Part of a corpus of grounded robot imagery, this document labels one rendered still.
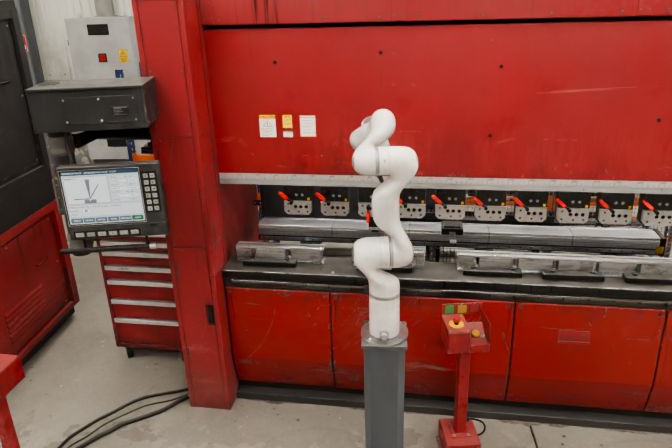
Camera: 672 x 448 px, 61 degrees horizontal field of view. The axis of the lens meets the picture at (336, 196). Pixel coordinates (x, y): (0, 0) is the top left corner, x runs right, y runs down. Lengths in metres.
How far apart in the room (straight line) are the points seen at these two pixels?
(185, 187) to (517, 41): 1.74
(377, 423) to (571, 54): 1.83
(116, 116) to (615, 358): 2.74
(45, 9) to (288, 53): 5.53
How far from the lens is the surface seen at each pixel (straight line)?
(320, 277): 3.09
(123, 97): 2.69
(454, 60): 2.80
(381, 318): 2.27
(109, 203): 2.82
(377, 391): 2.45
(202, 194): 2.96
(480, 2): 2.77
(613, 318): 3.26
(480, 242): 3.37
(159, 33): 2.85
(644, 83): 2.97
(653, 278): 3.29
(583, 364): 3.39
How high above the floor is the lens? 2.33
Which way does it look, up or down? 20 degrees down
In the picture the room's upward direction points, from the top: 2 degrees counter-clockwise
